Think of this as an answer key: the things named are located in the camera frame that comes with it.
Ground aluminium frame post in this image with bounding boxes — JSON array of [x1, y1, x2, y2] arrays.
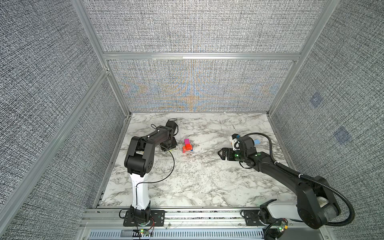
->
[[266, 0, 341, 115]]

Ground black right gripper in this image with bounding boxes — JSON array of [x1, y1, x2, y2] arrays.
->
[[217, 147, 247, 163]]

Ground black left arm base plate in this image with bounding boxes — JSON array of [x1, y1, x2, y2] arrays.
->
[[123, 210, 166, 227]]

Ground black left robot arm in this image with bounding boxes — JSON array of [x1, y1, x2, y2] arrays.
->
[[124, 119, 179, 225]]

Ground orange wood block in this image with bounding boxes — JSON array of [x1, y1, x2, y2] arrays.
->
[[183, 146, 193, 153]]

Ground thin black left cable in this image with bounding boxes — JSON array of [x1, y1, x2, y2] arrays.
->
[[134, 148, 176, 208]]

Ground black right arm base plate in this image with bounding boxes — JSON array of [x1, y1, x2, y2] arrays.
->
[[241, 210, 263, 227]]

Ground grey vented cable tray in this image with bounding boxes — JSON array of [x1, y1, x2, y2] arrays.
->
[[86, 229, 265, 240]]

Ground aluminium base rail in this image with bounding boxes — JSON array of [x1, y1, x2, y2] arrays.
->
[[78, 207, 331, 230]]

